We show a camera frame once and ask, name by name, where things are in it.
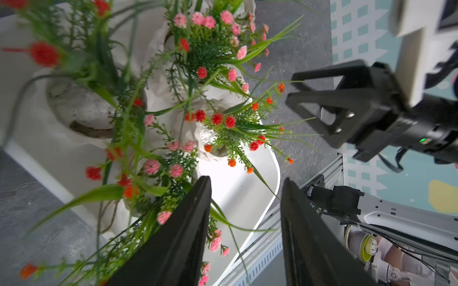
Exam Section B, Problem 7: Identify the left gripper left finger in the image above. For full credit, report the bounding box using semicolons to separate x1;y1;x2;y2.
107;176;212;286

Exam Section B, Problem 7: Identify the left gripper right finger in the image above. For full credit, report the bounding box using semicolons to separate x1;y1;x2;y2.
280;178;374;286

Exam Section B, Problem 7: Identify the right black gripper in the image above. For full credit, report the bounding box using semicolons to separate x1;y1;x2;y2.
286;60;440;163

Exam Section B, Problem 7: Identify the white plastic storage tray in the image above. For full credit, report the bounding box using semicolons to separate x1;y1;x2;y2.
1;52;280;286

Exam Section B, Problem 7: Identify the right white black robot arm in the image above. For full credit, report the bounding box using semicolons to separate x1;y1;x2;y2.
286;60;458;262

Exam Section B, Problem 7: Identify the aluminium mounting rail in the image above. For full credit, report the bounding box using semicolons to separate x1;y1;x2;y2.
218;154;344;286

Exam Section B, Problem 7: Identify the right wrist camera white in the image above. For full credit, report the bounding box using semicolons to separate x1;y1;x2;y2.
390;1;458;107

